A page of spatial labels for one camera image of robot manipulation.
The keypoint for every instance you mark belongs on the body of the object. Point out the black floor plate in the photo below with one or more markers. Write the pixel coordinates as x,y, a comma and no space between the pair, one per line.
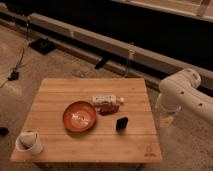
43,46

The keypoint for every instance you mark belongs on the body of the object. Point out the orange bowl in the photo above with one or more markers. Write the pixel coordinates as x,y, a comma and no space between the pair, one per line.
79,116

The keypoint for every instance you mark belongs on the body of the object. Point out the dark object at left edge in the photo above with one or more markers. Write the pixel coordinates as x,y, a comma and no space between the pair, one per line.
3,131

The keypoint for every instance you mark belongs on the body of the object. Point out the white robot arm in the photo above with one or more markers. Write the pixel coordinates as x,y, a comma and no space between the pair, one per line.
179,91

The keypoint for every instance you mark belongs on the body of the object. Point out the black eraser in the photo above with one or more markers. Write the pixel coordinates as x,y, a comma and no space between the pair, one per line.
121,123

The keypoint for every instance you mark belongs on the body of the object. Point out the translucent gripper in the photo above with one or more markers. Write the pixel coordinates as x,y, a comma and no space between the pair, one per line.
166,115

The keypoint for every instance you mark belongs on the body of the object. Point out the white cup with cloth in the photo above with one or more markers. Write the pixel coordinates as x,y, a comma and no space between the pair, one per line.
29,142

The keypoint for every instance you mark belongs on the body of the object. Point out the wooden table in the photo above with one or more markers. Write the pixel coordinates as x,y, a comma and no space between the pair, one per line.
136,144

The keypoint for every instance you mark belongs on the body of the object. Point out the black bracket on rail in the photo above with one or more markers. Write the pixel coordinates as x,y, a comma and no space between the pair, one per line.
101,63

